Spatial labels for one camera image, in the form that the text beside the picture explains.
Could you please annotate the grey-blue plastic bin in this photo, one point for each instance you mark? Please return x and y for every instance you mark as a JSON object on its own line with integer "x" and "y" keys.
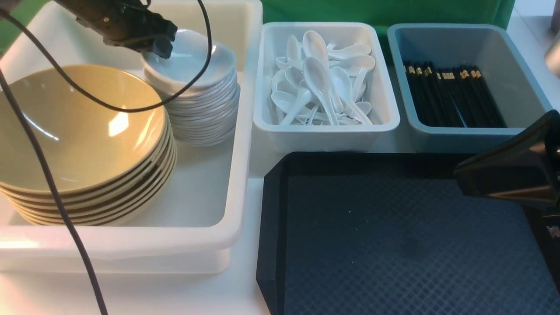
{"x": 519, "y": 98}

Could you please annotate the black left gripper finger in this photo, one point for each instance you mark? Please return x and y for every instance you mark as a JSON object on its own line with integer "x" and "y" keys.
{"x": 161, "y": 47}

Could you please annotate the white ceramic soup spoon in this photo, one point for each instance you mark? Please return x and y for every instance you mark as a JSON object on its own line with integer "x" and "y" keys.
{"x": 314, "y": 46}

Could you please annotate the white sauce dish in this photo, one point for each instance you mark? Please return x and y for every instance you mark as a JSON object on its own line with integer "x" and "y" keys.
{"x": 188, "y": 56}

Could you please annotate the stack of white dishes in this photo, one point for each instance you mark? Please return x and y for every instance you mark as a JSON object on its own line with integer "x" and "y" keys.
{"x": 206, "y": 117}

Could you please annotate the small white plastic bin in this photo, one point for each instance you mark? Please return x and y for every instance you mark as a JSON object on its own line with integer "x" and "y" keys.
{"x": 321, "y": 137}

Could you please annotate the green backdrop cloth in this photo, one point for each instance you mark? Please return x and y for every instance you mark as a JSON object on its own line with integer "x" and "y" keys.
{"x": 381, "y": 14}

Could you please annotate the black serving tray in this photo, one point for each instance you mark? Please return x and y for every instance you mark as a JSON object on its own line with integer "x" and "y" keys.
{"x": 392, "y": 234}

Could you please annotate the pile of white spoons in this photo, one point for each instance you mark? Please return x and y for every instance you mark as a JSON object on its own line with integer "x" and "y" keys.
{"x": 300, "y": 89}

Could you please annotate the large white plastic bin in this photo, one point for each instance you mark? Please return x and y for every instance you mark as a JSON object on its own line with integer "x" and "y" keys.
{"x": 197, "y": 217}

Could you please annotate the stack of tan bowls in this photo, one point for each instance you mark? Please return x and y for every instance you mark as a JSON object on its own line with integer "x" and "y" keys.
{"x": 111, "y": 203}

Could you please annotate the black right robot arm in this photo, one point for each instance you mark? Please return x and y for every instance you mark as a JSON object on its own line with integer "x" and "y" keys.
{"x": 525, "y": 170}

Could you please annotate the bundle of black chopsticks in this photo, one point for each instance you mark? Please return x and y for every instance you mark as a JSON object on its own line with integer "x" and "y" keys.
{"x": 452, "y": 97}

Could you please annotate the tan noodle bowl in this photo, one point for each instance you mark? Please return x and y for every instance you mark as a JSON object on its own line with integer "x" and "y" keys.
{"x": 84, "y": 143}

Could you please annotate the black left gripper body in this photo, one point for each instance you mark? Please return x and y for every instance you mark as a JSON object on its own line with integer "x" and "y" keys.
{"x": 121, "y": 22}

